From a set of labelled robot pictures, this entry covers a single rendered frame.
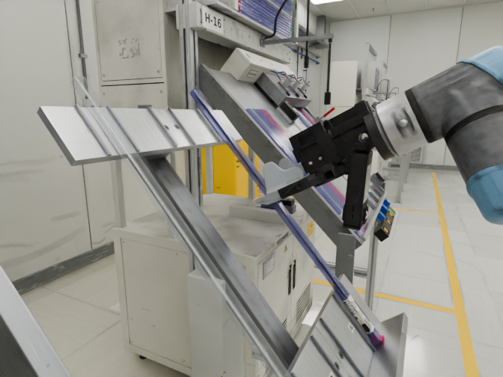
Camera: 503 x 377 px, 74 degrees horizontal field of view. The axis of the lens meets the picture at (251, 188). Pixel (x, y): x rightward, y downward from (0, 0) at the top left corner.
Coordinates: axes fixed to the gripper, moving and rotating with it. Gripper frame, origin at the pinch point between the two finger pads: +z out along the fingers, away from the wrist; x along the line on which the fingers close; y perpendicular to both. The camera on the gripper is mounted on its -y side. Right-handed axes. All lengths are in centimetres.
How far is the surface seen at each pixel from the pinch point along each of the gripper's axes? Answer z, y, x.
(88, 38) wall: 136, 146, -117
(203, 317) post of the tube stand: 10.5, -11.1, 14.0
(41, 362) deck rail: 6.3, -3.3, 36.0
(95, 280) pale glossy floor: 186, -5, -83
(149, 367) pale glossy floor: 109, -47, -41
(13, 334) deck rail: 7.2, -0.3, 36.6
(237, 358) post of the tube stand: 11.9, -20.2, 9.8
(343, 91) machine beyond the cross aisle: 47, 74, -394
